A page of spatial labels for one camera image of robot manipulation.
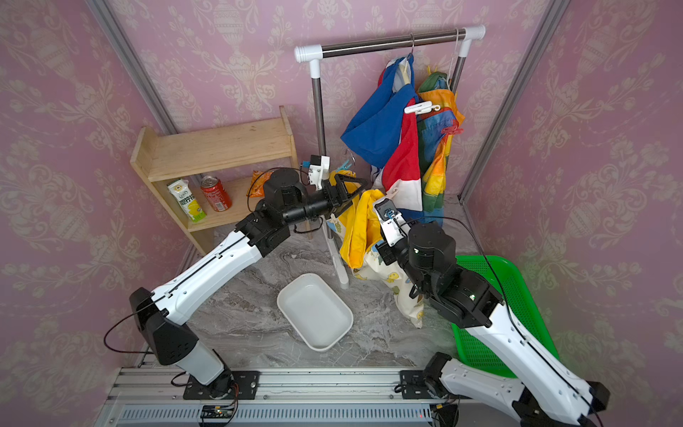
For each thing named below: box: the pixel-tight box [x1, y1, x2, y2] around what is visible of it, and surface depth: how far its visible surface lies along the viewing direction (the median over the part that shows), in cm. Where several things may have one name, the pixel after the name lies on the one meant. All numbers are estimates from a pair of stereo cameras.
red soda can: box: [200, 175, 233, 213], surface depth 83 cm
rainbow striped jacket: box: [416, 72, 466, 227], surface depth 67 cm
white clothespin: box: [403, 100, 442, 115], surface depth 59 cm
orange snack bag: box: [246, 169, 274, 198], surface depth 91 cm
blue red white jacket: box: [340, 53, 423, 211], surface depth 66 cm
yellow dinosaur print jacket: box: [326, 170, 424, 329], surface depth 65 cm
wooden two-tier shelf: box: [130, 105, 299, 256], surface depth 79 cm
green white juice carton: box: [167, 178, 208, 223], surface depth 80 cm
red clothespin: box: [441, 119, 465, 135], surface depth 65 cm
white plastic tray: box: [276, 272, 354, 353], surface depth 91 cm
